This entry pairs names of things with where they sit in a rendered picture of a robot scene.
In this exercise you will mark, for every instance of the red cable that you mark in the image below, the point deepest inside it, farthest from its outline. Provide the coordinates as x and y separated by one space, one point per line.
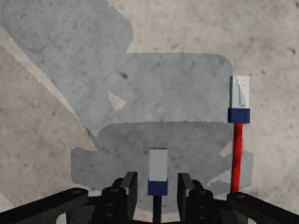
236 157

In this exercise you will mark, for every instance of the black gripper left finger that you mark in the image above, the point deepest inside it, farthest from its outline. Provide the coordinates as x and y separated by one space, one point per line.
108 208

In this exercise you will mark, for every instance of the black cable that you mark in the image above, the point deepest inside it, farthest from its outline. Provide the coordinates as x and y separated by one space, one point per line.
157 207

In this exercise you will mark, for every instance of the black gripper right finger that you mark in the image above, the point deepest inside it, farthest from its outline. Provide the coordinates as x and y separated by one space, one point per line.
238 207

